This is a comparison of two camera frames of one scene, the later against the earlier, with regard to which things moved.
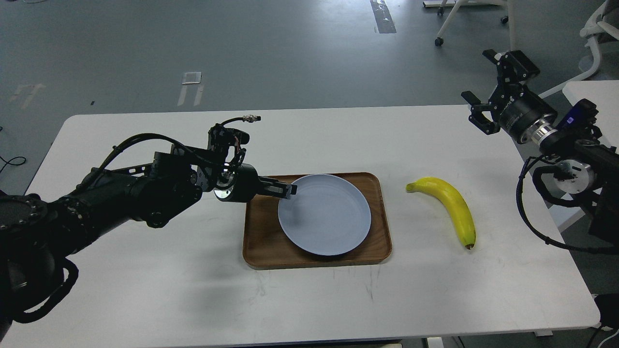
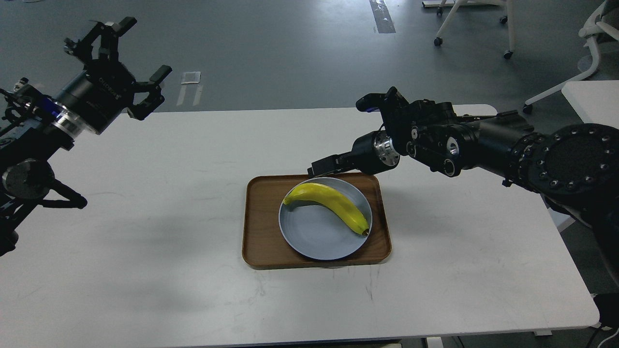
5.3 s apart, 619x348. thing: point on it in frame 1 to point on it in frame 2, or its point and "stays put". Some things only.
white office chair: [602, 32] stays put
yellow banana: [449, 195] to [335, 201]
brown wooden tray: [265, 246] stays put
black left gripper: [241, 184] to [98, 94]
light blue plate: [329, 215] stays put
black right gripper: [518, 108] to [371, 152]
